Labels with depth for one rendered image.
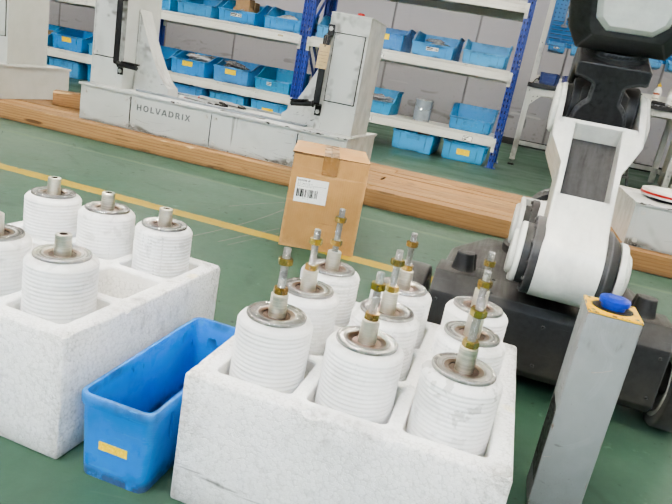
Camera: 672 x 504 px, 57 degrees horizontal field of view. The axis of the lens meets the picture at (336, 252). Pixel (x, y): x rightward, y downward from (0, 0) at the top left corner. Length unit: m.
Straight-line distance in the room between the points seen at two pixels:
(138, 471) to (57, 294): 0.25
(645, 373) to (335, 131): 2.00
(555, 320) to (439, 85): 8.05
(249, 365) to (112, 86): 2.82
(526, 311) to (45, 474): 0.86
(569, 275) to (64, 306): 0.78
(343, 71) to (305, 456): 2.35
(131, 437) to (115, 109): 2.69
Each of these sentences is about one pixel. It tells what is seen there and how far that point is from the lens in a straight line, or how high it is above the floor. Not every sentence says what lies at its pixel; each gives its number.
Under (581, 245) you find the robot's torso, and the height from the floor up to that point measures 0.35.
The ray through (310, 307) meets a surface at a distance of 0.85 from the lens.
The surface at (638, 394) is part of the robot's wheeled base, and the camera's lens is 1.32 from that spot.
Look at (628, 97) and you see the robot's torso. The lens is 1.33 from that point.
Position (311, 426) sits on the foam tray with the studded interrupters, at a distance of 0.73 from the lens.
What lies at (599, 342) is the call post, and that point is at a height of 0.27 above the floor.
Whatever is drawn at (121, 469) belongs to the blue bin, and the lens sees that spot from 0.87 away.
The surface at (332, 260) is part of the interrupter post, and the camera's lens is 0.98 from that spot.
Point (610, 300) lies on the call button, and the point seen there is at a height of 0.33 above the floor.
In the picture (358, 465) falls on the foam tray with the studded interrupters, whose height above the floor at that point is 0.14.
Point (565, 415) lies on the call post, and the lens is 0.94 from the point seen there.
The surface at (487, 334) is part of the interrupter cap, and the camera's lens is 0.87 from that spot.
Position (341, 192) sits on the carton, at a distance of 1.92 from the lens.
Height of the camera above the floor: 0.55
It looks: 16 degrees down
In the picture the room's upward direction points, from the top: 11 degrees clockwise
